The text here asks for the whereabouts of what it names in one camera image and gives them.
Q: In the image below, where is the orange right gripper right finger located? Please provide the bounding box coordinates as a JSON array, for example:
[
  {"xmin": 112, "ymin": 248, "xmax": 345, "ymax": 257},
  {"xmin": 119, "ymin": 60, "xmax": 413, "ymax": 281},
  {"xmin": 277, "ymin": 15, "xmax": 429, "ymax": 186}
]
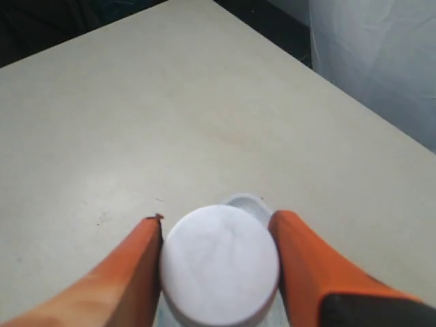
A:
[{"xmin": 268, "ymin": 211, "xmax": 435, "ymax": 326}]

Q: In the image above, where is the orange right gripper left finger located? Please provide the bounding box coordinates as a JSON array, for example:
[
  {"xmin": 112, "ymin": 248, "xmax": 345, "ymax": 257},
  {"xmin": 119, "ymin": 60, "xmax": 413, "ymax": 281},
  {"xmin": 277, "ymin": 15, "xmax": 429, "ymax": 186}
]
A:
[{"xmin": 4, "ymin": 214, "xmax": 164, "ymax": 326}]

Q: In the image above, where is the clear plastic drink bottle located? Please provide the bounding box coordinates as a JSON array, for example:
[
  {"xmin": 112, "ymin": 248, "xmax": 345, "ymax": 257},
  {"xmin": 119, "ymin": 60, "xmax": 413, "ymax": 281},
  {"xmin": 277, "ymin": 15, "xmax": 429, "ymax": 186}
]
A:
[{"xmin": 155, "ymin": 193, "xmax": 289, "ymax": 326}]

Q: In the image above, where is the white backdrop curtain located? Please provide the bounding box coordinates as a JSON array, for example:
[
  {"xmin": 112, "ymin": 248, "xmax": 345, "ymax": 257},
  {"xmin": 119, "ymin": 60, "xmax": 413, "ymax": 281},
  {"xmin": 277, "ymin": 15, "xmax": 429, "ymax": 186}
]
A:
[{"xmin": 309, "ymin": 1, "xmax": 435, "ymax": 152}]

